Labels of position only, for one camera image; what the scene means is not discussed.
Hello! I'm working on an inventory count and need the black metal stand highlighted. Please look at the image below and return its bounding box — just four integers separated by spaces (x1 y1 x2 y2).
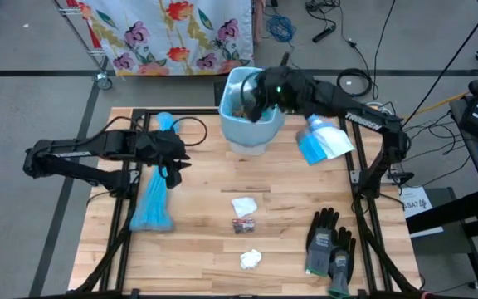
407 186 478 292

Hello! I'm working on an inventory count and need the pink hanging cloth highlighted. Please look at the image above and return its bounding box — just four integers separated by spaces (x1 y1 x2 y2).
253 0 267 45

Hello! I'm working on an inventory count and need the black power strip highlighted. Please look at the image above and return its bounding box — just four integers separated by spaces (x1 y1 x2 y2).
311 24 338 44

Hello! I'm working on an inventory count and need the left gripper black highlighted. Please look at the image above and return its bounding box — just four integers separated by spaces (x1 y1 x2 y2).
136 128 193 191

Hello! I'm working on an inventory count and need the coiled blue cable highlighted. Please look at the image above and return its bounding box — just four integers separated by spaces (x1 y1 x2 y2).
266 7 302 70

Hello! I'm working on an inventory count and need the metal wire rack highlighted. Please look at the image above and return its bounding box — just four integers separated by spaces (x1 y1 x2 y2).
54 0 114 91

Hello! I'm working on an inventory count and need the blue bag roll white wrapper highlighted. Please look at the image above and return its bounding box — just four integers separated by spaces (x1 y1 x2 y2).
295 114 355 166

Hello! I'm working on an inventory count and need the white paper sign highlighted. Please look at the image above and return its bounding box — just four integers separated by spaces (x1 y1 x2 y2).
399 185 446 238

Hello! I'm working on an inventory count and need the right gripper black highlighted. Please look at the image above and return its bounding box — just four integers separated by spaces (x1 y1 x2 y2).
248 65 307 125

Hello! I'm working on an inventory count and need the black desk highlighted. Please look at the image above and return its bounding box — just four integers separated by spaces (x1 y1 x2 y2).
448 97 478 219

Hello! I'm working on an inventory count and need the white tissue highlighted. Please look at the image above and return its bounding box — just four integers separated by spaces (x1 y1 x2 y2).
239 248 263 270

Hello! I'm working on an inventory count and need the long bright blue trash bag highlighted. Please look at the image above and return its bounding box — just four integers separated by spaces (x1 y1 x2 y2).
129 111 181 233

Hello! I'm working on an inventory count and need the grey black work glove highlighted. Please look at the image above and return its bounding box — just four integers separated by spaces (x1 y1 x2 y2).
305 207 340 277
328 227 357 299

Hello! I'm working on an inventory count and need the coiled black cable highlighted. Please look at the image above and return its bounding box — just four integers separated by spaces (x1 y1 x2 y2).
336 68 373 99

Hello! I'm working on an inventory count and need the white wrapper black print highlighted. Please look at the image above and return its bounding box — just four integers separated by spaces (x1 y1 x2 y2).
231 197 259 219

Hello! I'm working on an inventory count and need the red black snack wrapper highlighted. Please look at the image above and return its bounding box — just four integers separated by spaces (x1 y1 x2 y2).
232 218 256 234

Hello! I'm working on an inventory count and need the yellow cable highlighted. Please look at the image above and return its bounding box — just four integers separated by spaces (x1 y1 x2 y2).
402 76 478 120

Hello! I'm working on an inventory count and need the floral printed cloth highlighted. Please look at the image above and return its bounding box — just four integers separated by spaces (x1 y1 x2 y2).
76 0 256 77

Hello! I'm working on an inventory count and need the black cable bundle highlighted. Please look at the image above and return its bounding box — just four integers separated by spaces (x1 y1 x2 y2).
305 0 342 13

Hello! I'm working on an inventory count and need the long black cable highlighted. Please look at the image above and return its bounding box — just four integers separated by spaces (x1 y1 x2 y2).
400 0 478 125

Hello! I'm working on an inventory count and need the white plastic trash bin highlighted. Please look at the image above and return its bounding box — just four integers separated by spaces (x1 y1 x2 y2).
227 140 272 157

